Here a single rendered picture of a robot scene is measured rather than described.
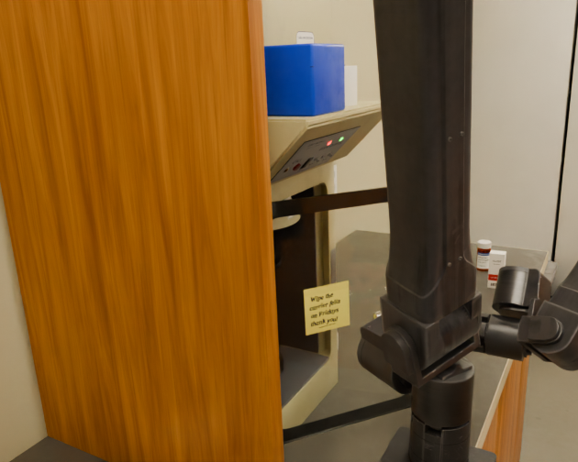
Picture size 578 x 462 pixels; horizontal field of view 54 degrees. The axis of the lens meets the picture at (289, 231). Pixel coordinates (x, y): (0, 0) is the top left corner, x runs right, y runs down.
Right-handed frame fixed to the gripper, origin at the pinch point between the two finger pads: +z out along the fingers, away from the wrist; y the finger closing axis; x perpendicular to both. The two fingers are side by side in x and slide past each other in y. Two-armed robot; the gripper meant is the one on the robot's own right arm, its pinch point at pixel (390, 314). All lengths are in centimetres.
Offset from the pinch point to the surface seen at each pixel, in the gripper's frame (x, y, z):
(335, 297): 3.2, 2.7, 7.8
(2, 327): 25, -4, 60
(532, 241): -297, -77, 11
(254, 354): 22.3, 1.8, 10.3
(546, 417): -170, -120, -15
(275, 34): 1.5, 41.7, 17.7
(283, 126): 14.3, 30.1, 9.3
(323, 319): 4.8, -0.6, 9.0
